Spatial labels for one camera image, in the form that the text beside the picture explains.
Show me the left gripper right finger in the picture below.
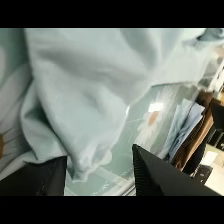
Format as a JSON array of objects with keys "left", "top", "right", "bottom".
[{"left": 131, "top": 143, "right": 221, "bottom": 197}]

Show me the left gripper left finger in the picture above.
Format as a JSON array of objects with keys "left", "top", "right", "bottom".
[{"left": 0, "top": 155, "right": 68, "bottom": 197}]

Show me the pale blue shirt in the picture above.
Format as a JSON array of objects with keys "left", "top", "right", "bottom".
[{"left": 0, "top": 27, "right": 224, "bottom": 183}]

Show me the brown garment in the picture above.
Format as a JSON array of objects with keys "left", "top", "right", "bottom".
[{"left": 172, "top": 90, "right": 216, "bottom": 172}]

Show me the light blue garment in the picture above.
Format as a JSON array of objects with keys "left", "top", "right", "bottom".
[{"left": 159, "top": 98, "right": 206, "bottom": 163}]

